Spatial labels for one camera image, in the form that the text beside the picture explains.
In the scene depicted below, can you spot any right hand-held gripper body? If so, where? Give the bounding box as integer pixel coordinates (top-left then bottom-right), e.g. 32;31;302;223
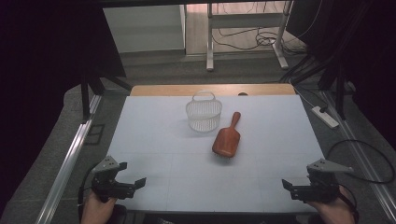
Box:
290;158;355;204

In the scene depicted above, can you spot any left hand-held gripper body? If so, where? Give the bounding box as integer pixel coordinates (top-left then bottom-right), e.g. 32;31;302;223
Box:
91;155;136;203

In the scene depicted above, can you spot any brown wooden scoop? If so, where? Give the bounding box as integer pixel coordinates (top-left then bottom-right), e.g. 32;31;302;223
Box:
211;111;242;159

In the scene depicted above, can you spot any white plastic slotted basket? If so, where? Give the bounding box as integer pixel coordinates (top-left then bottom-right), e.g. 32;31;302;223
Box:
185;90;223;134

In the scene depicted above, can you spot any person's left hand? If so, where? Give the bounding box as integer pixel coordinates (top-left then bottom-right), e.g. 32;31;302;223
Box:
80;190;118;224

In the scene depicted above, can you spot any person's right hand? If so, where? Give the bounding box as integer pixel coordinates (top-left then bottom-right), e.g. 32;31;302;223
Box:
305;193;357;224

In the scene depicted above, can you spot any white power strip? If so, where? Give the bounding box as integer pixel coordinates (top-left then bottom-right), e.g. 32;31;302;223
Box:
310;105;340;130

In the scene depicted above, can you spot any white panel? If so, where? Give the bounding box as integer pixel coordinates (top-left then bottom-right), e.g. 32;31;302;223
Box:
102;4;187;54

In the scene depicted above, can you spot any dark curtain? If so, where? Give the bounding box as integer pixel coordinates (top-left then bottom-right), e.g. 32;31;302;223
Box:
285;0;396;150
0;0;127;216

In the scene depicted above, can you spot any left hand-held gripper black cable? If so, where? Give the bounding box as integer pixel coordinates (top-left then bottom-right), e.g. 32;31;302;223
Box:
77;163;98;222

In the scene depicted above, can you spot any hand-held gripper black cable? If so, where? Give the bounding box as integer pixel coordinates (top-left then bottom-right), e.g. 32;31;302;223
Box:
336;182;360;222
77;163;98;222

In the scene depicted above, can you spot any right hand-held gripper black cable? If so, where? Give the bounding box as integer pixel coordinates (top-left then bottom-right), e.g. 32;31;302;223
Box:
336;182;360;222

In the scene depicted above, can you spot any dark floor frame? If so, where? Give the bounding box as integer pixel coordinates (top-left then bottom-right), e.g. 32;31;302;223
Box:
83;123;106;146

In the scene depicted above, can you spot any aluminium floor rail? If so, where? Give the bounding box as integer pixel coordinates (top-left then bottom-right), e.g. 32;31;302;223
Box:
35;94;103;224
319;89;396;222

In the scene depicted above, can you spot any black looped floor cable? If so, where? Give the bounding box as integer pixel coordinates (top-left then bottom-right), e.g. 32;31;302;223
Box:
324;138;396;185

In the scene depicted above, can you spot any white power strip cable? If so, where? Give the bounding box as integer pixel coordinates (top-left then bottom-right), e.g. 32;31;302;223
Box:
292;84;316;109

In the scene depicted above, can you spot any tangle of black floor cables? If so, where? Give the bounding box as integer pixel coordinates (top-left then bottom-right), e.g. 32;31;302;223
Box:
217;27;302;51

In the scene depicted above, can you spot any white metal desk frame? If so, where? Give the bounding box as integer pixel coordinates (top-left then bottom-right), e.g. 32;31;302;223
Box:
205;0;294;72

